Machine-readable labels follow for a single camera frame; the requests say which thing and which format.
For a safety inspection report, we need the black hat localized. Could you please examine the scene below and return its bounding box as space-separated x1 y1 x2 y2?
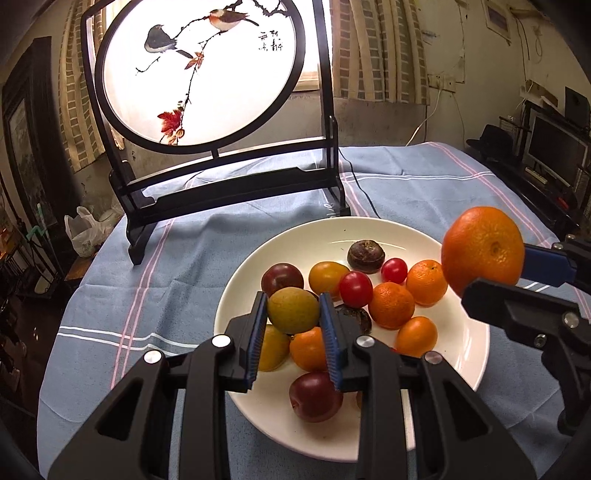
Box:
466 124 515 155

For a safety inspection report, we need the white plastic bag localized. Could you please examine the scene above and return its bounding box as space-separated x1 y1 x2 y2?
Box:
65 206 114 258

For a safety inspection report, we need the dark framed painting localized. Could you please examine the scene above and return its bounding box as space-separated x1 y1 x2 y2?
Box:
2 37 61 227

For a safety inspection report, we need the blue striped tablecloth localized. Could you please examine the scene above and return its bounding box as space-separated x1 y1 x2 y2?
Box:
36 142 573 480

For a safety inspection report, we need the white wall socket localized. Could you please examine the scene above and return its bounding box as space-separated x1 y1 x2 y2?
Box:
427 74 465 90

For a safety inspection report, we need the brown water chestnut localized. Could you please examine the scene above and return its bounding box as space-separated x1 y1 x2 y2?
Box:
347 239 386 273
335 303 373 335

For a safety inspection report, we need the red cherry tomato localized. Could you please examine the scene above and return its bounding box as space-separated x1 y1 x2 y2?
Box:
339 271 374 308
381 257 408 284

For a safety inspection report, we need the white power cable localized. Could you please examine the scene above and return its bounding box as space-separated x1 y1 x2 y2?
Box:
405 88 444 147

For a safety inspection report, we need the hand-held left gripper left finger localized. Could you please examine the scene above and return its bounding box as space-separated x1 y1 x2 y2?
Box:
47 291 269 480

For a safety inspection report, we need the brick-patterned curtain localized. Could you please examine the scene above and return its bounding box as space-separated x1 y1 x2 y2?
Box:
323 0 430 104
58 0 116 174

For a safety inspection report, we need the black computer monitor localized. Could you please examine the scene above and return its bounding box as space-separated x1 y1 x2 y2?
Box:
522 113 589 183

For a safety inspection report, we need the small yellow-green fruit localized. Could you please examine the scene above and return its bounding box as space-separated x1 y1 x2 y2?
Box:
257 324 291 372
267 286 321 335

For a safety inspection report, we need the yellow-orange citrus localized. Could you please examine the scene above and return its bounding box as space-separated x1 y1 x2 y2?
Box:
308 261 352 298

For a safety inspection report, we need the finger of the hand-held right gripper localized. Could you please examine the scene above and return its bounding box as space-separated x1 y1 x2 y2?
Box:
522 233 591 289
462 278 591 437

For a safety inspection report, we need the black desk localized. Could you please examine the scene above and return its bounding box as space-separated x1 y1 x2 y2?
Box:
480 152 591 232

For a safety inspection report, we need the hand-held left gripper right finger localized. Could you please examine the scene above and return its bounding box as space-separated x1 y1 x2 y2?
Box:
318 292 539 480

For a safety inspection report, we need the small orange tangerine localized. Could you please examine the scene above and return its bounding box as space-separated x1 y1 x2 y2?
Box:
406 260 448 306
394 316 438 358
368 281 416 330

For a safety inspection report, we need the white round plate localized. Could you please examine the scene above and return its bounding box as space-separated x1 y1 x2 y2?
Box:
213 217 491 463

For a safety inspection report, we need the large orange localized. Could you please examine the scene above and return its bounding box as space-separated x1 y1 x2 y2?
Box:
441 206 526 297

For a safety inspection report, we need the round bird-painted table screen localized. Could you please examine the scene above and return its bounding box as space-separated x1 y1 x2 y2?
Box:
81 0 352 266

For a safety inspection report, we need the dark red plum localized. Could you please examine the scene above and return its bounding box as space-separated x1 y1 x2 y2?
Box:
288 372 345 423
261 263 305 296

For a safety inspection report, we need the thin black cable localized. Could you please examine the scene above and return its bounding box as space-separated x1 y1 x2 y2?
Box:
338 147 382 220

